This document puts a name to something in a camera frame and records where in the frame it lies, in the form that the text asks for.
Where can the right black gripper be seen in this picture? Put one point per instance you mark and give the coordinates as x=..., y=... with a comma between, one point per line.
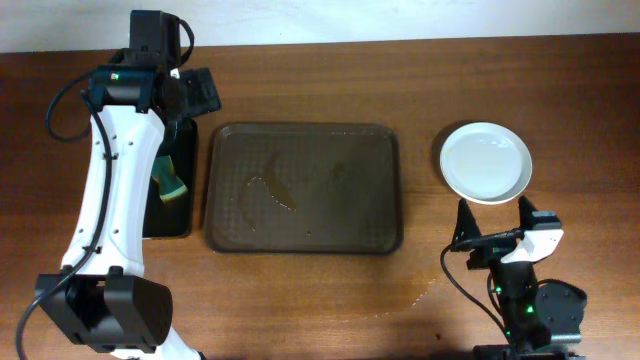
x=493, y=252

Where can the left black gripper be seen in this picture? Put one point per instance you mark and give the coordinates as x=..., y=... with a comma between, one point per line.
x=171, y=138

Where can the pale green plate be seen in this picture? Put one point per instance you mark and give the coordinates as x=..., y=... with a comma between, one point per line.
x=485, y=163

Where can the green yellow sponge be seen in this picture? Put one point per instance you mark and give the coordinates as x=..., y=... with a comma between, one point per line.
x=170, y=185

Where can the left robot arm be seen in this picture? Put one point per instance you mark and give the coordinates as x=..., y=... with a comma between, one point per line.
x=100, y=297

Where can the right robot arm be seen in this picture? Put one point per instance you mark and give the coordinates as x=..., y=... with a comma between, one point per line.
x=539, y=319

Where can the black tray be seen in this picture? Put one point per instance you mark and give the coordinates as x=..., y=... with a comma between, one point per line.
x=169, y=206

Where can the brown serving tray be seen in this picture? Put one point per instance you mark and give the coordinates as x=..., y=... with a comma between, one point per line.
x=305, y=188

